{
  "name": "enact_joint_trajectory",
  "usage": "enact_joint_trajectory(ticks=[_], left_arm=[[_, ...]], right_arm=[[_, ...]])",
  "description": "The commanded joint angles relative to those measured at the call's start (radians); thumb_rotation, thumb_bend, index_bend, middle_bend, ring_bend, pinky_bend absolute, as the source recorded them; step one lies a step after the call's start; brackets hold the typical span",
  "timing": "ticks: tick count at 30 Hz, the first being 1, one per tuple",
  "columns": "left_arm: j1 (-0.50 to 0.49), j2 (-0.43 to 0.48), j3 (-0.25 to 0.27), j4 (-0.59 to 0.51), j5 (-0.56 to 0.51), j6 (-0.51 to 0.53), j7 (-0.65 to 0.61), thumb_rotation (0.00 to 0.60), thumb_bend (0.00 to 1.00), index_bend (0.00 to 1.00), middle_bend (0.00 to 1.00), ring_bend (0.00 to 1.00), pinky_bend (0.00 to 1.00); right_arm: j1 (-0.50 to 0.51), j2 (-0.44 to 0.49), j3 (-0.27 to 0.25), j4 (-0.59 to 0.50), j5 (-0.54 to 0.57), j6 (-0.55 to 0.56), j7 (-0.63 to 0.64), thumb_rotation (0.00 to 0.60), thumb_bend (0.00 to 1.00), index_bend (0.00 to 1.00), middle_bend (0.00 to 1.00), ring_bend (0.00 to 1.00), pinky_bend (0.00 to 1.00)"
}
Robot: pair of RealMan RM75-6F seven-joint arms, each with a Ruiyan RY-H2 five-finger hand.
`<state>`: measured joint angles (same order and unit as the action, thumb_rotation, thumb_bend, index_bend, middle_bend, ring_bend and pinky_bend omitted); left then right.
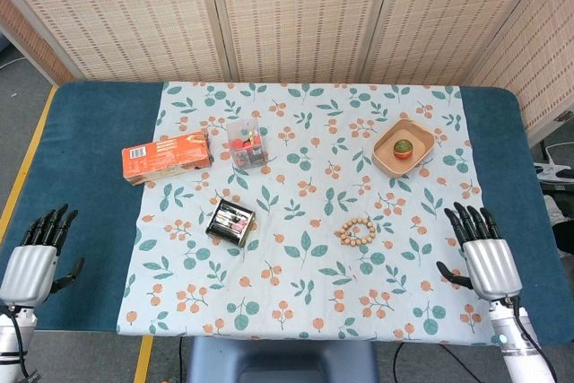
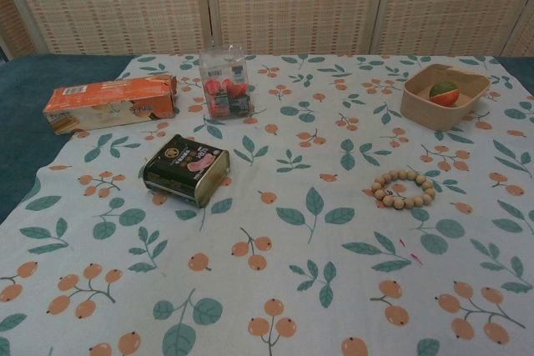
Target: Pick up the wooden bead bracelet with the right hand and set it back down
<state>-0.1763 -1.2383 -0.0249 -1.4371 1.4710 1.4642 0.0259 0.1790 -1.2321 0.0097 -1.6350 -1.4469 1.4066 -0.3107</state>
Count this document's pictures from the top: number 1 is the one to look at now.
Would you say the black cable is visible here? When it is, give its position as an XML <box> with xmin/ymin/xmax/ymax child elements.
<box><xmin>393</xmin><ymin>343</ymin><xmax>485</xmax><ymax>383</ymax></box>

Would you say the orange cardboard box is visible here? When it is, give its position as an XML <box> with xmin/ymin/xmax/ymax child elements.
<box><xmin>121</xmin><ymin>130</ymin><xmax>214</xmax><ymax>187</ymax></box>

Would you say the clear plastic box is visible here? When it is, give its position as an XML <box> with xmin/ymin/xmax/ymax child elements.
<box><xmin>225</xmin><ymin>118</ymin><xmax>270</xmax><ymax>170</ymax></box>

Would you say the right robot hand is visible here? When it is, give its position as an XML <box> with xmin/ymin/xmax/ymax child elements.
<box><xmin>436</xmin><ymin>202</ymin><xmax>524</xmax><ymax>301</ymax></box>

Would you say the blue table mat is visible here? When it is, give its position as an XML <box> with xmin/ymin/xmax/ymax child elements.
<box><xmin>0</xmin><ymin>81</ymin><xmax>574</xmax><ymax>346</ymax></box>

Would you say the bamboo folding screen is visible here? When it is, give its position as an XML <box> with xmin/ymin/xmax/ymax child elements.
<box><xmin>0</xmin><ymin>0</ymin><xmax>574</xmax><ymax>147</ymax></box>

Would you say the white device with cables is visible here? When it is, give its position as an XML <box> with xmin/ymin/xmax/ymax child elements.
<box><xmin>532</xmin><ymin>139</ymin><xmax>574</xmax><ymax>183</ymax></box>

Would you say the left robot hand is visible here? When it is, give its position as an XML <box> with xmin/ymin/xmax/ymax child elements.
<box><xmin>0</xmin><ymin>204</ymin><xmax>85</xmax><ymax>306</ymax></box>

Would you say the wooden square tray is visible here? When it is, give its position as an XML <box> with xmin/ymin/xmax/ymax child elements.
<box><xmin>371</xmin><ymin>118</ymin><xmax>435</xmax><ymax>179</ymax></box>

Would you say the blue-grey chair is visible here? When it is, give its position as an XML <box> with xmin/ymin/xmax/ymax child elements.
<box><xmin>186</xmin><ymin>336</ymin><xmax>380</xmax><ymax>383</ymax></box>

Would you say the black battery pack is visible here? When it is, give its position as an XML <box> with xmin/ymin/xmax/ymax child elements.
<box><xmin>205</xmin><ymin>197</ymin><xmax>257</xmax><ymax>248</ymax></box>

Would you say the wooden bead bracelet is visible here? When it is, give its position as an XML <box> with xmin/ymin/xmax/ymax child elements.
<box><xmin>339</xmin><ymin>216</ymin><xmax>378</xmax><ymax>248</ymax></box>

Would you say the floral tablecloth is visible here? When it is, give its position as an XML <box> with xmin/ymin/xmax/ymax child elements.
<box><xmin>115</xmin><ymin>81</ymin><xmax>507</xmax><ymax>342</ymax></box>

